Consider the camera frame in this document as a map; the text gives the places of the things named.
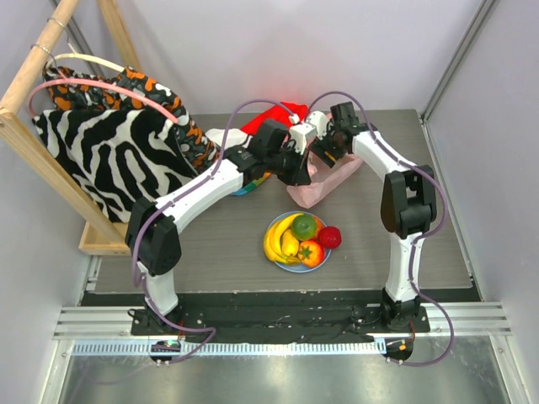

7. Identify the red cloth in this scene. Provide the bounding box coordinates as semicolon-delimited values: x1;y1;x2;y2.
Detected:
241;101;307;136

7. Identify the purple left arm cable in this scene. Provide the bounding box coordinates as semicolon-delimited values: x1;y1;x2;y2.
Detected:
131;98;299;365

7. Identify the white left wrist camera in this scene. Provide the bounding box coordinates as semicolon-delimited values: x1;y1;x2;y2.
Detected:
289;117;318;155

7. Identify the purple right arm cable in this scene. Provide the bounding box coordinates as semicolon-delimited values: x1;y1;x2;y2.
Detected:
307;89;455;366

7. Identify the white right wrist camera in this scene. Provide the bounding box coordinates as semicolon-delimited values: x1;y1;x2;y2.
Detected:
306;111;330;140

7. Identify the pink plastic bag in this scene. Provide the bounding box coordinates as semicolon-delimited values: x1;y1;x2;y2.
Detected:
286;154;364;209

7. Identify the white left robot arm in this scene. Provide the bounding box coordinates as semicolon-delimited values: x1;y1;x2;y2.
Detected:
125;120;318;336

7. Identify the cream hose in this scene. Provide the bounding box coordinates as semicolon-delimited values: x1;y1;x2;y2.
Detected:
44;52;127;73

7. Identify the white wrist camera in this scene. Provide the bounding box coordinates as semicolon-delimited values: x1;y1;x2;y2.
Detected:
306;111;330;140
289;117;318;155

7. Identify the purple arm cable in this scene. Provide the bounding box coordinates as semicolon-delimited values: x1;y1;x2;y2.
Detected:
131;98;299;365
307;89;455;366

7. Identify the wooden rack frame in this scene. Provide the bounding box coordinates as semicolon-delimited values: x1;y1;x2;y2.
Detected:
0;0;140;256

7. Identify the yellow fake lemon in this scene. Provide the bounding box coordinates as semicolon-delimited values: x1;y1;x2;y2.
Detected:
281;229;300;257

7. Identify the green fake apple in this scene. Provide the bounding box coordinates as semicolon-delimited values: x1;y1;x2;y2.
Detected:
291;214;318;242

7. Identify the red fake strawberry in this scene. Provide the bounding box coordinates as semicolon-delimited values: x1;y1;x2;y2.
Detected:
318;226;342;249

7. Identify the aluminium rail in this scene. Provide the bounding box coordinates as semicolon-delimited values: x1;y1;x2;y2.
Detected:
53;302;511;356

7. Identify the yellow fake banana bunch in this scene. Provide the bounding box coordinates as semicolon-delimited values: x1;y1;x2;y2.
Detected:
263;212;302;265

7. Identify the zebra pattern cloth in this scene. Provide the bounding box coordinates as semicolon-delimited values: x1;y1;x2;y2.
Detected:
33;109;220;222

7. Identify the colourful rainbow pouch bag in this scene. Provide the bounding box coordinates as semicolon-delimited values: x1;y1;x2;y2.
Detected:
232;173;271;196

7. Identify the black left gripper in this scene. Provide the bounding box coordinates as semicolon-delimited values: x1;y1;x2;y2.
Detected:
265;143;312;188

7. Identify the orange fake pumpkin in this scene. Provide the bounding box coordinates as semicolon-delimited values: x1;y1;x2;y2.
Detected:
313;216;325;233

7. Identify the pink hose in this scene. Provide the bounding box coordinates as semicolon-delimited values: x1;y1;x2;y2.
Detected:
28;77;179;125

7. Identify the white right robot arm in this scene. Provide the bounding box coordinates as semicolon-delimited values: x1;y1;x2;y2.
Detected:
305;102;437;332

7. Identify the orange black patterned cloth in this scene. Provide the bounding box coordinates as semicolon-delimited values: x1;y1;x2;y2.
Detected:
41;63;220;169

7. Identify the blue plastic plate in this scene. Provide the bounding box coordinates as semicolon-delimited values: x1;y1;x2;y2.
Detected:
265;210;331;274

